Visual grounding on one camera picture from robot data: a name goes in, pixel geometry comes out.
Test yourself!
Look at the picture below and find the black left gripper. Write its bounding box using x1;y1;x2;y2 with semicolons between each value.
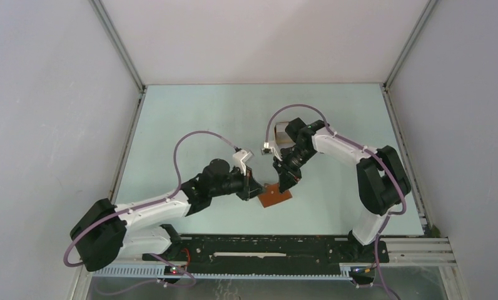
210;164;265;201

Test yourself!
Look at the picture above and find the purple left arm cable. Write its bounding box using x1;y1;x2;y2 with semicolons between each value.
63;131;243;268

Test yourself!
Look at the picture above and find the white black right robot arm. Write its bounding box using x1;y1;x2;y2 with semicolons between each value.
263;117;411;261

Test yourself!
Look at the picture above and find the aluminium frame rail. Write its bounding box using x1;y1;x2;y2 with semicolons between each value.
83;236;457;283

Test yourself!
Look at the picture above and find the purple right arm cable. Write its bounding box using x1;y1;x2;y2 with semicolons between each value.
265;104;407;216

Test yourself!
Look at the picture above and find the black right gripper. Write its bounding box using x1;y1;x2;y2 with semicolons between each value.
273;146;317;194

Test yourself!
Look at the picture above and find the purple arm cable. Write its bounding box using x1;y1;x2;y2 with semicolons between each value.
265;104;407;216
63;131;243;268

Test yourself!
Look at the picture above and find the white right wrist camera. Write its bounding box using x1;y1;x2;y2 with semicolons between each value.
261;141;282;161

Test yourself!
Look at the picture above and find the brown leather card holder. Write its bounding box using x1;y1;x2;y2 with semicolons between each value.
258;183;293;208

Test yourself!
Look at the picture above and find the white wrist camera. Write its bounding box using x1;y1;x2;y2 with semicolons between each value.
232;148;254;176
261;141;282;161

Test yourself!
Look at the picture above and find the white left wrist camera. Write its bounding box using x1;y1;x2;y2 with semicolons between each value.
232;148;254;176

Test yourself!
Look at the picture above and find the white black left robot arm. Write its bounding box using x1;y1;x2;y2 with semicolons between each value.
70;159;265;272

